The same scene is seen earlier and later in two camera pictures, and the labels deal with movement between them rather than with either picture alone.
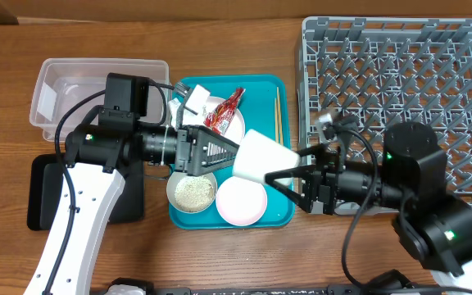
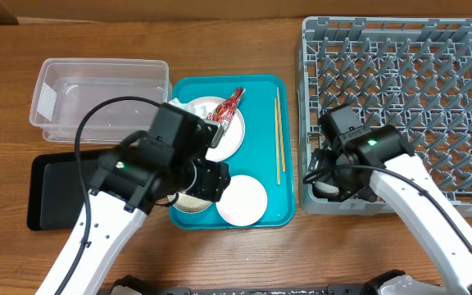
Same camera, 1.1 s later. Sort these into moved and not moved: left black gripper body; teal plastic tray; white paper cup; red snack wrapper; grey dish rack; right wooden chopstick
Moved: white paper cup; left black gripper body
Not moved: right wooden chopstick; teal plastic tray; red snack wrapper; grey dish rack
